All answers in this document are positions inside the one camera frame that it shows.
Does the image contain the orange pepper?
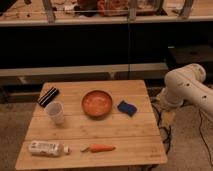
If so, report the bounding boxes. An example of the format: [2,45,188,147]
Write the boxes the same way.
[83,144,115,153]

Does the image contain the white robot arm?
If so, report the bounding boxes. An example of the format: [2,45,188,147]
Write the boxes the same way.
[158,63,213,119]

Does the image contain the orange ceramic bowl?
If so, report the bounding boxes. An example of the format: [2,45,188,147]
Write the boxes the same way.
[81,90,113,117]

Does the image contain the blue sponge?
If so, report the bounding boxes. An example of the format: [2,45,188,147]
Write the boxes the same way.
[117,101,137,117]

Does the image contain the wooden table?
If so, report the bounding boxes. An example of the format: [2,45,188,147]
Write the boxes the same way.
[16,80,167,170]

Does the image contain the black striped box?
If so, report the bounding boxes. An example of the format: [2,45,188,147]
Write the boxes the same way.
[37,87,59,107]

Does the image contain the clear plastic cup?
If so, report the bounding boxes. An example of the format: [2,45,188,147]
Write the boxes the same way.
[44,101,64,125]

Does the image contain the black box on shelf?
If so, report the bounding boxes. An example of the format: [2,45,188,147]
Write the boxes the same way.
[166,45,213,75]

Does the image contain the clear plastic bottle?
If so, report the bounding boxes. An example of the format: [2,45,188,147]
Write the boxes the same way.
[28,140,70,157]

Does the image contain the long wooden shelf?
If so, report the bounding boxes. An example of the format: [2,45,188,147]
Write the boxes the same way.
[0,0,213,27]

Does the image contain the black floor cables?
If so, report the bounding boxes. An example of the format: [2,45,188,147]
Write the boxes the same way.
[150,96,173,154]

